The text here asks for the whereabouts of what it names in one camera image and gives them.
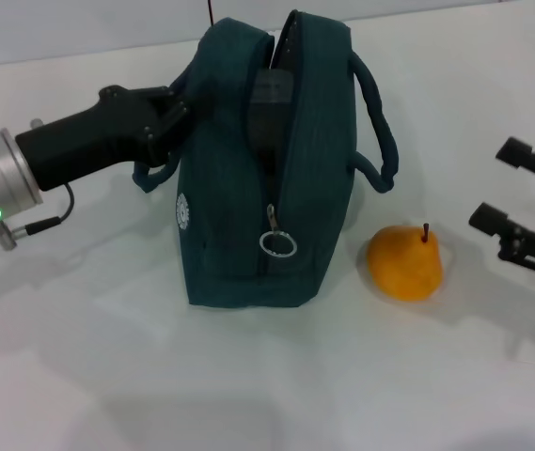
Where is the dark teal fabric lunch bag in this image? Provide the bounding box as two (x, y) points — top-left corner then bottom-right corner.
(132, 9), (399, 310)

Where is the left arm grey cable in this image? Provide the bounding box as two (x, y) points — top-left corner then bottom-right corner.
(22, 182), (76, 236)

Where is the yellow pear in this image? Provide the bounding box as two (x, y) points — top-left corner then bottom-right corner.
(366, 223), (445, 302)

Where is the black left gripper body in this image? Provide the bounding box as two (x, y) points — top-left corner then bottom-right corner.
(14, 85), (188, 192)

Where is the clear plastic food container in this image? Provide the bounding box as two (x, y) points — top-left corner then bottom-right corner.
(247, 69), (296, 163)

